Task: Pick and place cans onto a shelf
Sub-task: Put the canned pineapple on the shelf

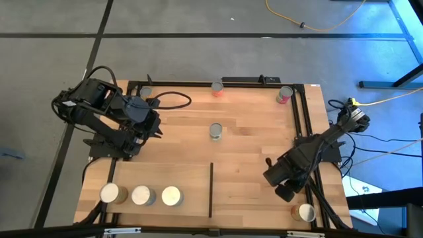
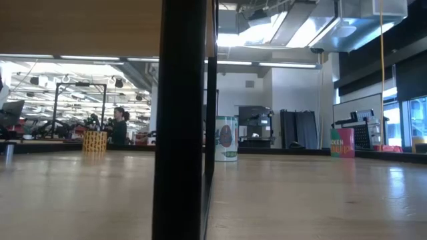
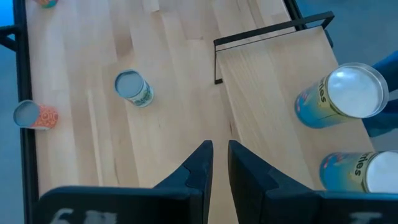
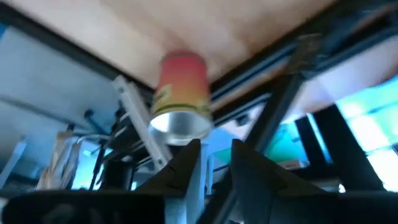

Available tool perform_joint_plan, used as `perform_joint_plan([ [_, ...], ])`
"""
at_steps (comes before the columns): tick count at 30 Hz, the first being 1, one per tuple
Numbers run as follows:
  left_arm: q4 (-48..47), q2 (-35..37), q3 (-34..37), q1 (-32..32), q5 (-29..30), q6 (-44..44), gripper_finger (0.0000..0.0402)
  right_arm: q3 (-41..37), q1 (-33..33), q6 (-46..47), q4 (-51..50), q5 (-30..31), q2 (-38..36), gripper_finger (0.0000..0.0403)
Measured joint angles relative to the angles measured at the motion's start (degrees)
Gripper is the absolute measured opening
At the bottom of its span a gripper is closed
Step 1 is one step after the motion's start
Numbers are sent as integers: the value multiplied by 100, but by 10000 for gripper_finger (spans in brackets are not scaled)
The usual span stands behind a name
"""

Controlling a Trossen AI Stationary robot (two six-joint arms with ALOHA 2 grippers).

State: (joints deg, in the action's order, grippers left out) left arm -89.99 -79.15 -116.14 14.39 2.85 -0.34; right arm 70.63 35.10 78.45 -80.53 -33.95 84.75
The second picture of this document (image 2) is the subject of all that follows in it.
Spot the white ceiling dome fixture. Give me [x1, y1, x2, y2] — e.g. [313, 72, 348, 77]
[333, 21, 358, 39]

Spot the black background workstation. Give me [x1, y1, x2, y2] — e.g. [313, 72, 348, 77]
[238, 105, 276, 149]

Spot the black background station frame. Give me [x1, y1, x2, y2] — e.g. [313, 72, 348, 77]
[52, 82, 107, 138]

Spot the white can with red print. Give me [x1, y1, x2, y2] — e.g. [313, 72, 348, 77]
[214, 115, 240, 163]

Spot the red bin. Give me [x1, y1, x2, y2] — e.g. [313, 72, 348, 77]
[372, 145, 404, 153]

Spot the silver ceiling air duct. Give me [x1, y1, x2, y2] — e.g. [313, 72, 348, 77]
[216, 0, 408, 53]

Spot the black shelf rear frame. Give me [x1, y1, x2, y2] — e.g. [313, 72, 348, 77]
[199, 0, 220, 240]

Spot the small metal post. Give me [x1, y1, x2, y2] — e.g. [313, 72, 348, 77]
[5, 143, 15, 165]

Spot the black shelf front post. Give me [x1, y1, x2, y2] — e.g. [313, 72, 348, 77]
[151, 0, 207, 240]

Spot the yellow patterned box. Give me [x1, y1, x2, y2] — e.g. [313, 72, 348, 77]
[81, 130, 108, 153]

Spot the pink and green can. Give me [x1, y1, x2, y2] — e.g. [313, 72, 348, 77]
[330, 127, 356, 159]

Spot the dark grey curtain panel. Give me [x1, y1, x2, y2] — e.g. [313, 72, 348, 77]
[280, 109, 319, 150]

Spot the glass window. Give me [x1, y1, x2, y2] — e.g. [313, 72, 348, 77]
[382, 87, 427, 149]

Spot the dark computer monitor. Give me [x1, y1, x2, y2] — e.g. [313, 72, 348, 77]
[0, 99, 25, 128]

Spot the wooden shelf board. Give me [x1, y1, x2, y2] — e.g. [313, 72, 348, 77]
[0, 0, 216, 58]

